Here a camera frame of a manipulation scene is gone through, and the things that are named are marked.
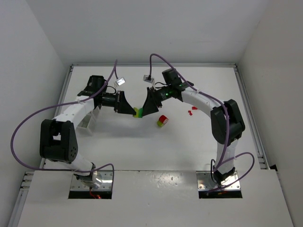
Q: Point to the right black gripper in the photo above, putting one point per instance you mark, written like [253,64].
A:
[155,97]

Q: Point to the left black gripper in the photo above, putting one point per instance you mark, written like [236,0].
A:
[120,101]

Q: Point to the lime and green lego stack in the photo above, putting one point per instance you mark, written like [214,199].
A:
[138,112]

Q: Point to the red round flower lego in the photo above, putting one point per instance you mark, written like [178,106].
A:
[162,120]

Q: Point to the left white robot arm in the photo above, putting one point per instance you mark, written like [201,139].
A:
[58,141]

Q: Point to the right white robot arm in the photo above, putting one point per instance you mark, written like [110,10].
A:
[227,124]

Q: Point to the white slotted container far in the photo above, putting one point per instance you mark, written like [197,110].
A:
[95,112]

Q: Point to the white slotted container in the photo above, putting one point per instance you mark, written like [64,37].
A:
[87,125]
[95,112]

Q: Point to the white slotted container near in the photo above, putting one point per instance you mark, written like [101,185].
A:
[87,125]

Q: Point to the white front cover panel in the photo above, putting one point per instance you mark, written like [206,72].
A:
[155,199]

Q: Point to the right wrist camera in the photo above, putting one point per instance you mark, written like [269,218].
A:
[149,79]

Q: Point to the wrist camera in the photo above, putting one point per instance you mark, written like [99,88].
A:
[149,79]
[119,82]

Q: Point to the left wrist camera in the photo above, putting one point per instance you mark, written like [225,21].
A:
[119,82]

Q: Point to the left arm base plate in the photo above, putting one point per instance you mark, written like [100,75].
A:
[97,181]

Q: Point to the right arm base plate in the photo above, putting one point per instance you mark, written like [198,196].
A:
[205,183]

